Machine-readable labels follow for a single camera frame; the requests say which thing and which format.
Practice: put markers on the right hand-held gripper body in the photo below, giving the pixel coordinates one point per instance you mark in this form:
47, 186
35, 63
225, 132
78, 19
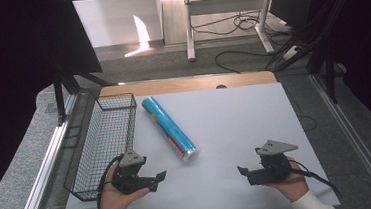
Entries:
273, 167

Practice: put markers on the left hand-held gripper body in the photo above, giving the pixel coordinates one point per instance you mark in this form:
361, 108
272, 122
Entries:
127, 181

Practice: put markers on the blue foil roll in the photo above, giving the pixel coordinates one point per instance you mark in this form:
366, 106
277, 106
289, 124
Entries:
169, 128

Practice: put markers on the person's left hand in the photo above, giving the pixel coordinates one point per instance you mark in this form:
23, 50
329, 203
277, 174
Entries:
112, 200

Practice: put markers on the person's right hand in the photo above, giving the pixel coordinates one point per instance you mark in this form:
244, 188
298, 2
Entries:
295, 184

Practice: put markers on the white table sheet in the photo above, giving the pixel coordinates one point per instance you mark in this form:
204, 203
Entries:
235, 127

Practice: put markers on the wooden table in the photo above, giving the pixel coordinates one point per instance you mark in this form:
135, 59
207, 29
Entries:
185, 84

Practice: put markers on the black metal stand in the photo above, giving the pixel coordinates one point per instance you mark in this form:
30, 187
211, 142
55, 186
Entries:
330, 73
60, 97

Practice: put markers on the white power strip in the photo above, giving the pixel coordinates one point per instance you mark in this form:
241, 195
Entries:
290, 52

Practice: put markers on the dark curtain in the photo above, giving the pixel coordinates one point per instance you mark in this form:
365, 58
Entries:
370, 53
13, 64

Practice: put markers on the aluminium rail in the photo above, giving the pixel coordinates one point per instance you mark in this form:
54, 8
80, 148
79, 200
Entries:
42, 182
357, 144

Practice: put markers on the white desk frame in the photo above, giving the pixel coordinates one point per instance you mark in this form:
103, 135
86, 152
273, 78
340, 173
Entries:
226, 5

